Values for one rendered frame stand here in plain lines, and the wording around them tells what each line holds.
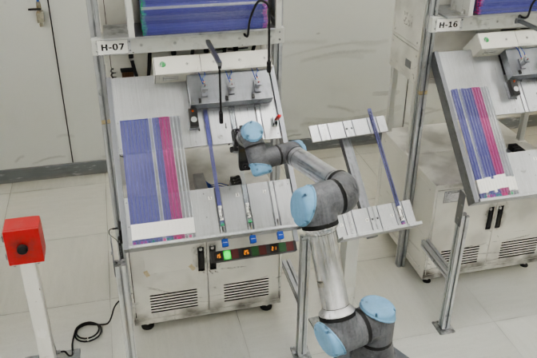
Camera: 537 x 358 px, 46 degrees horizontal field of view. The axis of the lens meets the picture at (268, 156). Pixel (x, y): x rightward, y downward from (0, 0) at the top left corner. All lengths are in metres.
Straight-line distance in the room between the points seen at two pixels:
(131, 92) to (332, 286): 1.19
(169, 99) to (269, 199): 0.58
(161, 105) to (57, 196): 1.80
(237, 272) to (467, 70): 1.40
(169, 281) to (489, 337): 1.52
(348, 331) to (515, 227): 1.66
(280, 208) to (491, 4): 1.30
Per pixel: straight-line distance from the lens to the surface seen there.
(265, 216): 2.51
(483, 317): 3.36
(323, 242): 1.94
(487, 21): 3.07
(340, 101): 4.59
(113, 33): 2.61
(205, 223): 2.48
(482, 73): 3.08
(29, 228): 2.55
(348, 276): 2.88
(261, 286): 3.07
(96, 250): 3.72
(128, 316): 2.66
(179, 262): 2.89
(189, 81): 2.61
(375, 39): 4.53
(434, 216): 3.19
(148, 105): 2.62
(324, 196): 1.90
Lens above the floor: 2.13
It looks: 28 degrees down
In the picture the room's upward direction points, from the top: straight up
